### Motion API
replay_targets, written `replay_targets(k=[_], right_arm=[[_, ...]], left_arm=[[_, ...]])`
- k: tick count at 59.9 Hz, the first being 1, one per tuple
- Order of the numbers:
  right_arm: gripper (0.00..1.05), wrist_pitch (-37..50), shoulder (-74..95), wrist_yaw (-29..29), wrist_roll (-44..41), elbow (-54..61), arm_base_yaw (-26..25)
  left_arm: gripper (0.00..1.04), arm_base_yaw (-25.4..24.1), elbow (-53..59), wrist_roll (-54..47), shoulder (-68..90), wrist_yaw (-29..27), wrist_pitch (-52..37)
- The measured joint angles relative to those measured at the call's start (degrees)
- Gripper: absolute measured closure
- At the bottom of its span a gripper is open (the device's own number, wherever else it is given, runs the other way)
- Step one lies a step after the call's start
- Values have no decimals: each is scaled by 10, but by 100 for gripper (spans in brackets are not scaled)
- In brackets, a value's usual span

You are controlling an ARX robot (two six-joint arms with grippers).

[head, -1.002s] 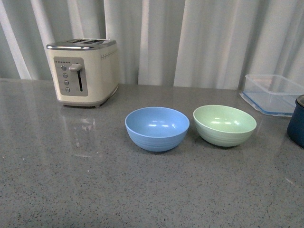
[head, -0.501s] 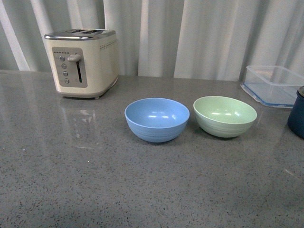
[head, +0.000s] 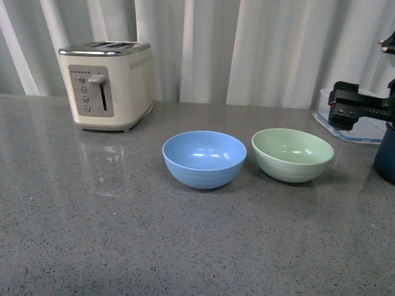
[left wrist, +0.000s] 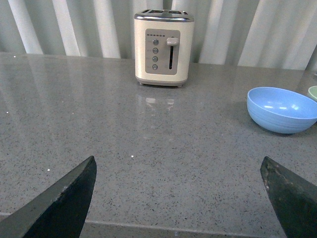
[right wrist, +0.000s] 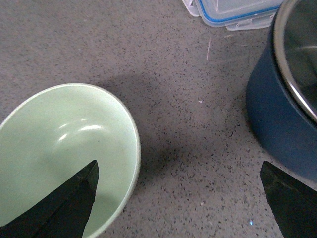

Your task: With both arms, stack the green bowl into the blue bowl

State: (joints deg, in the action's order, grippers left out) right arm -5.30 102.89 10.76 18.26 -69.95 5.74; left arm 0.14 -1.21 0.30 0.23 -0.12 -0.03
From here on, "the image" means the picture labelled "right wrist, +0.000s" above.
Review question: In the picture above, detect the dark blue pot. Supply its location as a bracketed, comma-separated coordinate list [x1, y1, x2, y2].
[246, 0, 317, 181]

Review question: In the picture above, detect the clear blue-sealed container lid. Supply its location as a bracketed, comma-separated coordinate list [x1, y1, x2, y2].
[182, 0, 283, 31]

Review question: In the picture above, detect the green bowl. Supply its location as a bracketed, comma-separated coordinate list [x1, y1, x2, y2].
[0, 83, 141, 238]

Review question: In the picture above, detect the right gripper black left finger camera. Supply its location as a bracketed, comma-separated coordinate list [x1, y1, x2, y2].
[0, 160, 99, 238]

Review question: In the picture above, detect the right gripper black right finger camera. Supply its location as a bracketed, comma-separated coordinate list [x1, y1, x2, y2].
[260, 161, 317, 238]

